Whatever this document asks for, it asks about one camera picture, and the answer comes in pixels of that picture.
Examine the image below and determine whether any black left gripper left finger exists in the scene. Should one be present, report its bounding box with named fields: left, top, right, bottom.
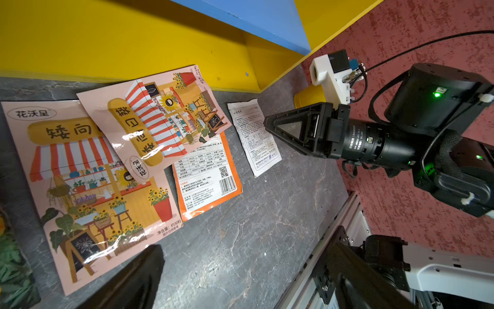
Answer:
left=79, top=245, right=165, bottom=308

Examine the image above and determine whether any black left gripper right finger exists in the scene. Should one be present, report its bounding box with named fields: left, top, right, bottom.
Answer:
left=328, top=243, right=416, bottom=308

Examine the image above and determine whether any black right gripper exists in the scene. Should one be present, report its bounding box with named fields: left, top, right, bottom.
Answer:
left=264, top=102, right=351, bottom=158

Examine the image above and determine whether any white seed bag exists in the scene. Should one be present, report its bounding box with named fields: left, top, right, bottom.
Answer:
left=227, top=99, right=282, bottom=177

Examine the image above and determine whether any marigold seed bag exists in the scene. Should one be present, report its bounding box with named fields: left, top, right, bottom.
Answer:
left=1, top=212, right=41, bottom=308

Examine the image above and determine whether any orange bordered seed bag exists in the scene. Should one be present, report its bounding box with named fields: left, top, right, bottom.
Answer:
left=172, top=133, right=243, bottom=221

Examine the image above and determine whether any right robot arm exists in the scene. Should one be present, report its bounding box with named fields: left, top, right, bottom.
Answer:
left=264, top=50, right=493, bottom=308

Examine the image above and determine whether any yellow wooden shelf unit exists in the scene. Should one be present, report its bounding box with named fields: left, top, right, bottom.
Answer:
left=1, top=1, right=378, bottom=93

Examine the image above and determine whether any yellow pen holder cup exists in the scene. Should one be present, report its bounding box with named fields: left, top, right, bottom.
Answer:
left=294, top=85, right=326, bottom=109

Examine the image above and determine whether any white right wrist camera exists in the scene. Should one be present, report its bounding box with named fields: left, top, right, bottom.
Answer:
left=310, top=49, right=362, bottom=105

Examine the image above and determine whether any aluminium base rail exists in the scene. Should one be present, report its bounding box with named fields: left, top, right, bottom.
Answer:
left=275, top=191, right=371, bottom=308

